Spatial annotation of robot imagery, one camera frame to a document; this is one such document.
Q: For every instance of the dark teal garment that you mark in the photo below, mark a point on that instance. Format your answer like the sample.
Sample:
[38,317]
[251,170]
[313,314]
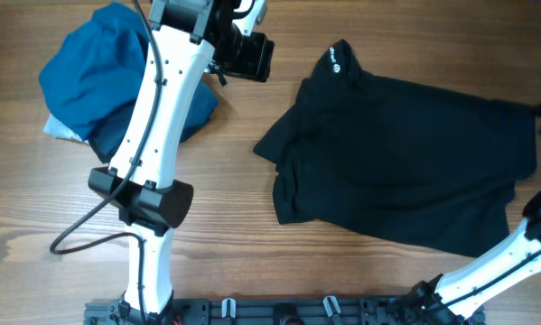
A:
[108,135]

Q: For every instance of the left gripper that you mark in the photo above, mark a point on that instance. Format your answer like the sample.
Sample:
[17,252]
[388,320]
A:
[256,64]

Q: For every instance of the black polo shirt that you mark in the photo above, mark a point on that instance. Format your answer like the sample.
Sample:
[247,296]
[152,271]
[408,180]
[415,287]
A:
[401,161]

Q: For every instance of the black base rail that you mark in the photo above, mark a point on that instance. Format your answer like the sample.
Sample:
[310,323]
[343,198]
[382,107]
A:
[329,310]

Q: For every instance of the bright blue shirt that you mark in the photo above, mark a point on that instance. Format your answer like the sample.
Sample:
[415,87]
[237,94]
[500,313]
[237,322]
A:
[98,69]

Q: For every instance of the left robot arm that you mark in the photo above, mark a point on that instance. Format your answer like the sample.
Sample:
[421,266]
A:
[187,40]

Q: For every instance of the light grey cloth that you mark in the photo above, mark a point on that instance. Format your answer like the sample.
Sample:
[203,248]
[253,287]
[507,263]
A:
[55,128]

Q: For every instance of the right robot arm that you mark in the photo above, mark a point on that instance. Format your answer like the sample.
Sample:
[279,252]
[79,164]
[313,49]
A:
[454,297]

